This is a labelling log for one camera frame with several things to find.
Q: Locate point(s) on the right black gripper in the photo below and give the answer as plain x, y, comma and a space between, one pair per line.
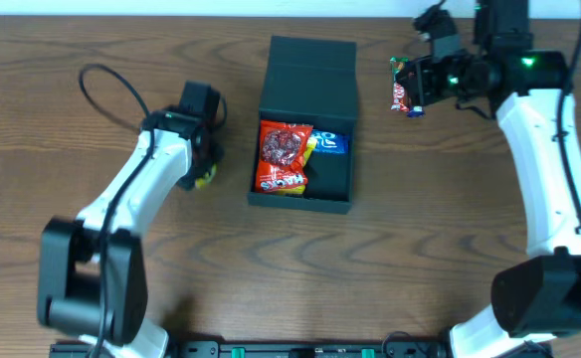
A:
415, 82

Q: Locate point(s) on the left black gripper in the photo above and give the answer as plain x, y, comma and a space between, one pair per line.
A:
203, 162

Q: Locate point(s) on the Dairy Milk chocolate bar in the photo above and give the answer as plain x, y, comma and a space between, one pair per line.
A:
415, 111

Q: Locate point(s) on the KitKat Milo chocolate bar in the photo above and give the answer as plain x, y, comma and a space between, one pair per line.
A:
400, 101

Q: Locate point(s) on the yellow Mentos gum bottle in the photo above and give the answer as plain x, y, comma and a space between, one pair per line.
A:
206, 178

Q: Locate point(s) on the red Hacks candy bag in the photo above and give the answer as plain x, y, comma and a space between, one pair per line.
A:
280, 156

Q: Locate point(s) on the yellow snack bag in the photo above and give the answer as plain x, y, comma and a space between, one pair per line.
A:
299, 190

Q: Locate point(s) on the dark green cardboard box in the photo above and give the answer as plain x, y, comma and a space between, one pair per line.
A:
310, 81

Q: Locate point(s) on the blue Oreo cookie pack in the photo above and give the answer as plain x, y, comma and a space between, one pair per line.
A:
329, 142

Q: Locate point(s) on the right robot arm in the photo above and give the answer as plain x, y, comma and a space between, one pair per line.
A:
529, 92

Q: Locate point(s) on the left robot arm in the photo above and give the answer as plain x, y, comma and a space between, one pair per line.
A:
92, 281

